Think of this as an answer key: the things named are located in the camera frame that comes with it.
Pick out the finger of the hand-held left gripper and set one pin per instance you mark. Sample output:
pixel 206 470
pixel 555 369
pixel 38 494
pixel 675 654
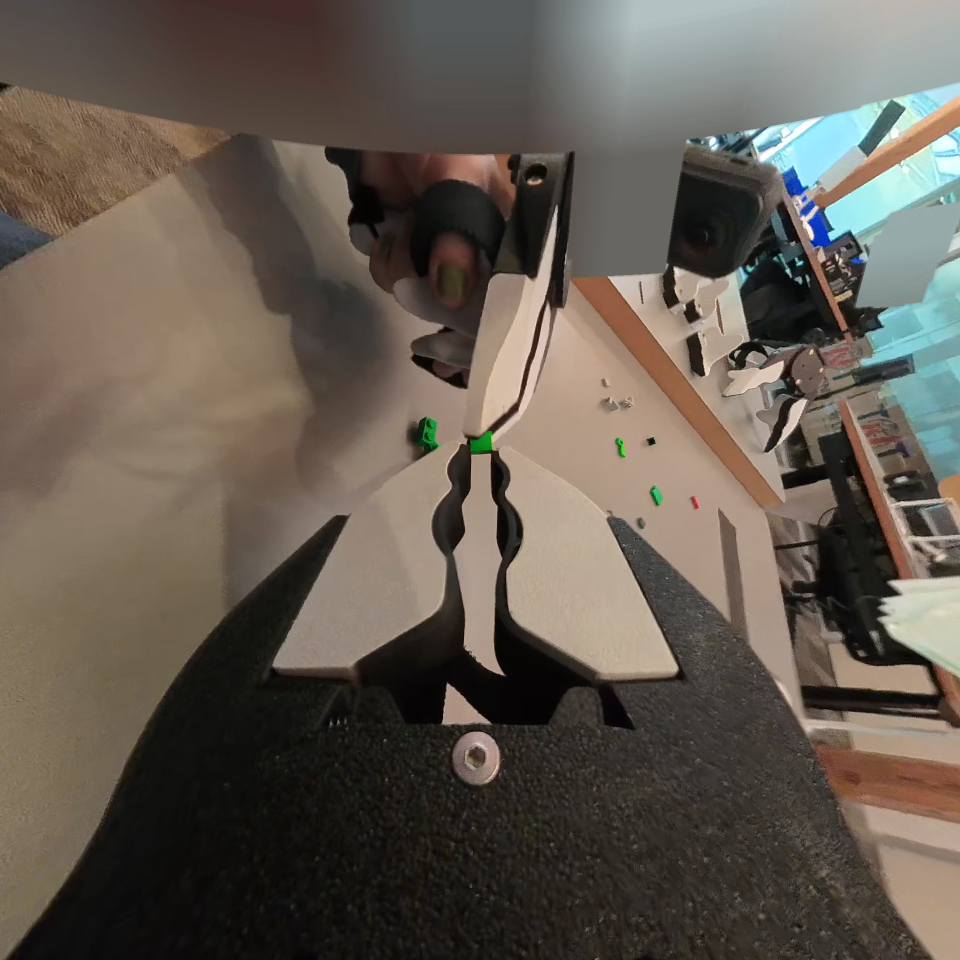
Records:
pixel 502 345
pixel 546 337

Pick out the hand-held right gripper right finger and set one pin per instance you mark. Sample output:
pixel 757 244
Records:
pixel 577 585

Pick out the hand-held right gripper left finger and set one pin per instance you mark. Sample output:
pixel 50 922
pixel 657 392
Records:
pixel 375 585

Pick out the beige desk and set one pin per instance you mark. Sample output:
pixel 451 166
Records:
pixel 187 360

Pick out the person's left hand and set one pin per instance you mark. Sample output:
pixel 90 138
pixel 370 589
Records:
pixel 454 279

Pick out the white side table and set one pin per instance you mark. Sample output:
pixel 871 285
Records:
pixel 660 352

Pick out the black office chair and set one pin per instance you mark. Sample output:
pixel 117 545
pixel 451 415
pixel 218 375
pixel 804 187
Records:
pixel 780 300

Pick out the robot gripper on stand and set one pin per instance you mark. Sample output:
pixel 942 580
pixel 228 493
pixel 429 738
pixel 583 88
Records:
pixel 787 382

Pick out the wooden shelf rack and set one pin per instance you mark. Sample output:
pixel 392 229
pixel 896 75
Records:
pixel 877 480

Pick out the pale green paper stack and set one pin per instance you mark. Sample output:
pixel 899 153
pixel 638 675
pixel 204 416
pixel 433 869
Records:
pixel 926 619

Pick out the black and white bracket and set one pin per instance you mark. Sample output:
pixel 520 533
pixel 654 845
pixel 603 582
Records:
pixel 694 296
pixel 701 352

